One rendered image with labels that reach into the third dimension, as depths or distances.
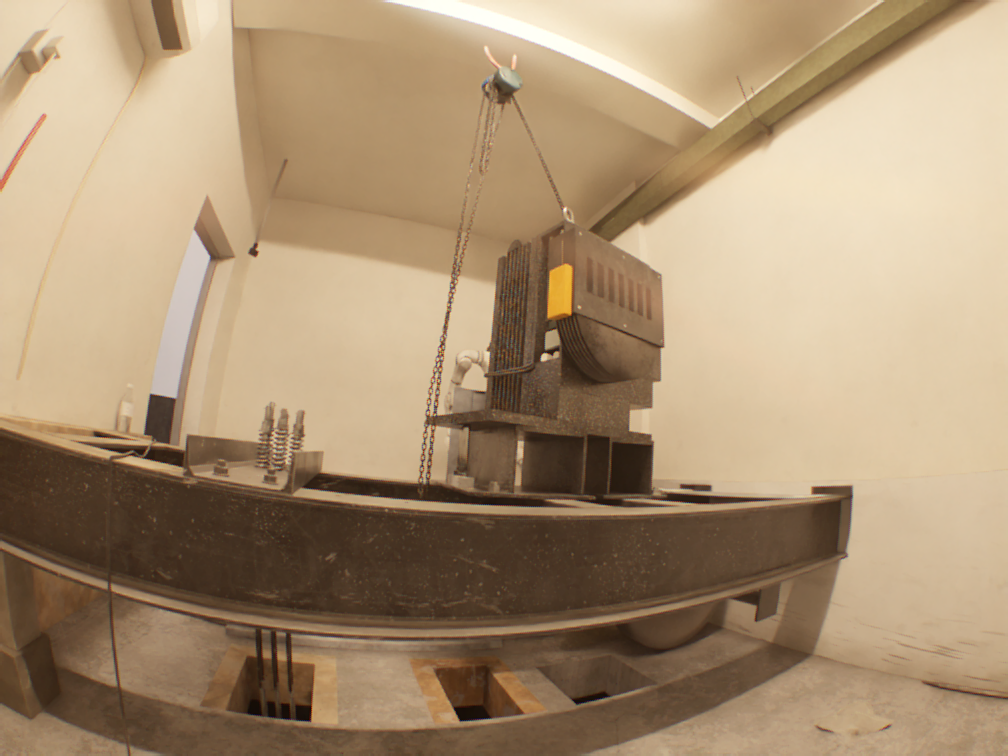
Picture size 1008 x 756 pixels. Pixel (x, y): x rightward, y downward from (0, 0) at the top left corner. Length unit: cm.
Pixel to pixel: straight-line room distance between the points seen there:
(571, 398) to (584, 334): 22
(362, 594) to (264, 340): 306
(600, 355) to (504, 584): 73
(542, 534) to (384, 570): 33
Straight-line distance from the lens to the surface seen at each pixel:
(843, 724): 149
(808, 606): 197
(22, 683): 124
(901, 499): 176
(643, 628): 178
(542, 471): 157
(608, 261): 143
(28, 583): 122
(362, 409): 355
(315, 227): 405
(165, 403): 785
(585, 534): 96
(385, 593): 85
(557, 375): 135
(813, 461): 198
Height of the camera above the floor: 75
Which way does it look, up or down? 12 degrees up
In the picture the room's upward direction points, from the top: 5 degrees clockwise
